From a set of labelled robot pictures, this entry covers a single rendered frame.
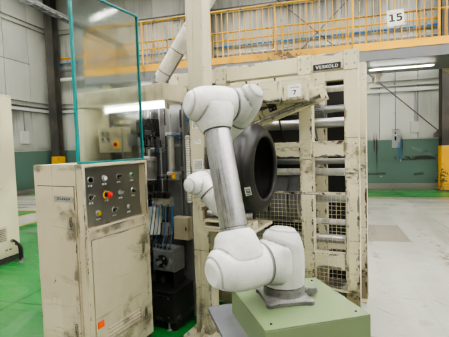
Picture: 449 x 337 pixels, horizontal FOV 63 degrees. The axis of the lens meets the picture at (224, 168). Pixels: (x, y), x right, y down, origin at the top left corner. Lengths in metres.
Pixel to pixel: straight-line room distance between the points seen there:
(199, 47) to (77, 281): 1.64
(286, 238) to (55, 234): 1.43
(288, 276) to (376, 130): 10.36
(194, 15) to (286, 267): 1.87
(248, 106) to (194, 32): 1.30
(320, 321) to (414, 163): 10.51
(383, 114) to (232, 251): 10.59
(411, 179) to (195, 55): 9.73
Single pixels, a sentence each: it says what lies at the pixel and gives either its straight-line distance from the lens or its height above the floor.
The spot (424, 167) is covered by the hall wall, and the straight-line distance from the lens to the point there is 11.78.
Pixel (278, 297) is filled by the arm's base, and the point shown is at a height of 0.78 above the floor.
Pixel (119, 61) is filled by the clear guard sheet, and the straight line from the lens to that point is 2.47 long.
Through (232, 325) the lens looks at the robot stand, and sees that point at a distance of 1.55.
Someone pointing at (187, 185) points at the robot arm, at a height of 1.15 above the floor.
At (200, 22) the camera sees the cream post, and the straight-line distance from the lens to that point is 2.67.
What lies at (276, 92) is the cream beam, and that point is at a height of 1.70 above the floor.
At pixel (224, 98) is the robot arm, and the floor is 1.52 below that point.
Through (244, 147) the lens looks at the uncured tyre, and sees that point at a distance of 2.22.
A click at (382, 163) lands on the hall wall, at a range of 11.57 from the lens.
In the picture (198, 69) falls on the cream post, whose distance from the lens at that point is 2.60.
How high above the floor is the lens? 1.34
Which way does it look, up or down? 3 degrees down
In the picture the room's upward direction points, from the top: 2 degrees counter-clockwise
